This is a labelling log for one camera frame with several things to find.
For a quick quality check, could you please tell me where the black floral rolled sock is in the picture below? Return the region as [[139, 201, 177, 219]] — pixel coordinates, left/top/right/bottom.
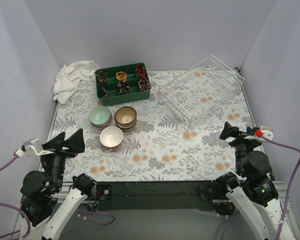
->
[[117, 81, 130, 95]]

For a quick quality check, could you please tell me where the white wire dish rack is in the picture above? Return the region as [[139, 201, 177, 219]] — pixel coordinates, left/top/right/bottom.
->
[[158, 54, 244, 129]]

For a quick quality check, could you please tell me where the dark patterned rolled sock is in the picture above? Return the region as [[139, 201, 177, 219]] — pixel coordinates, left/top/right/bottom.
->
[[96, 70, 107, 85]]

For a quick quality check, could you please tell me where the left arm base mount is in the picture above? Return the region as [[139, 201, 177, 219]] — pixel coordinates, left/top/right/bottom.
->
[[83, 184, 113, 213]]

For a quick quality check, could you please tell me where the white crumpled cloth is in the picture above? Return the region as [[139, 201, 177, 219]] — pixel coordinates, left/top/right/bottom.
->
[[53, 61, 100, 105]]

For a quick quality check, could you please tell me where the green plastic organizer tray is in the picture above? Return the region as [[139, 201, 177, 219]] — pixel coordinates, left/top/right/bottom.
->
[[94, 62, 152, 106]]

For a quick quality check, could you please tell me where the olive brown bowl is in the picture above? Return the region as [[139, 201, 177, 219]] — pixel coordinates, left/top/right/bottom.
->
[[117, 126, 135, 132]]

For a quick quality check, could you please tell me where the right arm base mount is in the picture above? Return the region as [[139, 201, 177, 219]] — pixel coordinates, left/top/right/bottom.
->
[[194, 181, 236, 218]]

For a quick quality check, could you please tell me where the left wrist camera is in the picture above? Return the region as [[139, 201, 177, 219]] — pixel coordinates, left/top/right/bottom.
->
[[13, 138, 54, 158]]

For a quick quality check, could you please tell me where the floral table mat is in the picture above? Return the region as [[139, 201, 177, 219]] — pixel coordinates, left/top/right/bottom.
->
[[49, 71, 253, 182]]

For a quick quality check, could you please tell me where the orange black rolled sock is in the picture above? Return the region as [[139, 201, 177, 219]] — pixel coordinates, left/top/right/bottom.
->
[[135, 64, 146, 78]]

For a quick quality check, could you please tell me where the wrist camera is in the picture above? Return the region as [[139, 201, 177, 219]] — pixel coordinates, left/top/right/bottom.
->
[[244, 126, 274, 143], [13, 138, 54, 158]]

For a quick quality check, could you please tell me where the white orange floral bowl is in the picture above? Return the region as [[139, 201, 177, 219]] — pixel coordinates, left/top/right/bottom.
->
[[90, 121, 111, 126]]

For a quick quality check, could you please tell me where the yellow rolled sock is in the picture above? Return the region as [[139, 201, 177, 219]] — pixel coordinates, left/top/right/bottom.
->
[[116, 71, 127, 82]]

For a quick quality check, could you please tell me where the pink rose rolled sock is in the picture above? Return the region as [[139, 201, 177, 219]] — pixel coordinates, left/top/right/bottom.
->
[[138, 77, 151, 92]]

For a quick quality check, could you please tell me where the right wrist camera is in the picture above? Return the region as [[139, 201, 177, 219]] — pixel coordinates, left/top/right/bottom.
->
[[244, 126, 274, 143]]

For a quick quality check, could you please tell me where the black patterned bowl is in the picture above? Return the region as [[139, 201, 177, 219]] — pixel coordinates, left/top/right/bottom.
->
[[114, 106, 137, 125]]

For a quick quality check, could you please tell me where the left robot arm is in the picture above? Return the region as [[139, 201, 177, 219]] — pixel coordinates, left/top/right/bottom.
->
[[20, 128, 97, 240]]

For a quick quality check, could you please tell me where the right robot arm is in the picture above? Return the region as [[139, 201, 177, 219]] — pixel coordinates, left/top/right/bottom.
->
[[47, 122, 295, 240]]

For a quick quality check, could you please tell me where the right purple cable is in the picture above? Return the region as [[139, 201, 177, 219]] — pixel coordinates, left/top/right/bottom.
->
[[221, 134, 300, 240]]

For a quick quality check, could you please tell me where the beige bowl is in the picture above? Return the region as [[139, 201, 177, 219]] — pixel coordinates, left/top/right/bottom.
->
[[115, 121, 137, 130]]

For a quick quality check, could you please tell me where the aluminium frame rail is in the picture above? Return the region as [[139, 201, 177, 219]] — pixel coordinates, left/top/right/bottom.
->
[[22, 179, 291, 203]]

